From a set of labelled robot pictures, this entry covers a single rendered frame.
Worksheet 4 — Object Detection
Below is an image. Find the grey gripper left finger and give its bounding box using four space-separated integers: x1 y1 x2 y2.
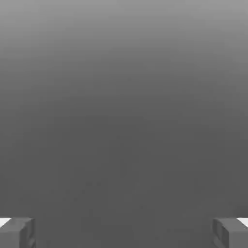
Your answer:
0 217 37 248

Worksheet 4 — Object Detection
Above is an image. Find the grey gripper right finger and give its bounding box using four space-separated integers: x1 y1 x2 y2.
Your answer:
212 217 248 248

